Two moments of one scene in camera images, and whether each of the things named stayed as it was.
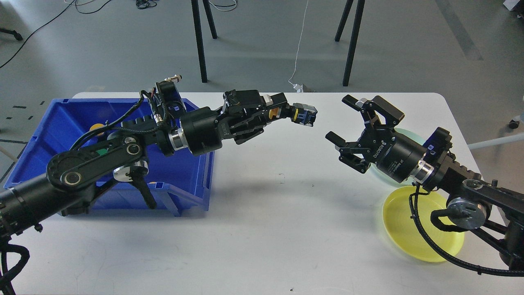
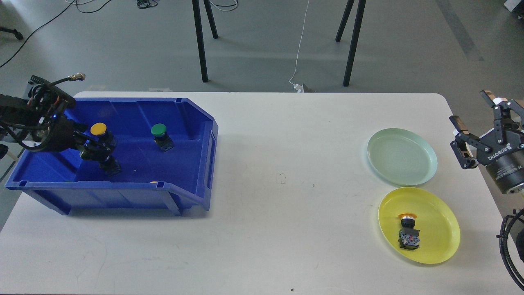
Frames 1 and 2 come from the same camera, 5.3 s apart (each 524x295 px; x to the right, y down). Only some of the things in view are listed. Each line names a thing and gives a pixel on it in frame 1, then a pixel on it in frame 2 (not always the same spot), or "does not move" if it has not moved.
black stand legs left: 195,7 does not move
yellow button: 303,114 -> 409,237
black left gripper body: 242,116 -> 63,135
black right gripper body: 395,153 -> 504,159
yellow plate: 400,220 does not move
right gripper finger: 340,143 -> 466,160
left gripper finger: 276,106 -> 106,142
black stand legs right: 359,13 does not move
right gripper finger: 393,116 -> 509,104
